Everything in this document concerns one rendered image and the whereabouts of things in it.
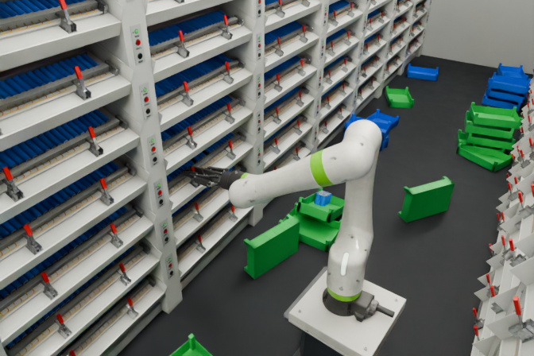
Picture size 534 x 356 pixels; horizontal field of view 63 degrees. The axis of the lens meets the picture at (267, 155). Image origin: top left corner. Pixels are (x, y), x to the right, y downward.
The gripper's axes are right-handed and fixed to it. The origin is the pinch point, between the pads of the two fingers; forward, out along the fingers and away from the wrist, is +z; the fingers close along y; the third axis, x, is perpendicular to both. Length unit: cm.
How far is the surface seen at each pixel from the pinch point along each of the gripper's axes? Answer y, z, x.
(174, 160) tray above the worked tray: -11.4, -2.5, 12.1
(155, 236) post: -27.3, 0.1, -14.4
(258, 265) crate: 13, -18, -55
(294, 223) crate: 36, -26, -43
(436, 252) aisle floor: 77, -87, -72
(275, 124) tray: 68, 0, -6
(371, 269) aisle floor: 47, -62, -68
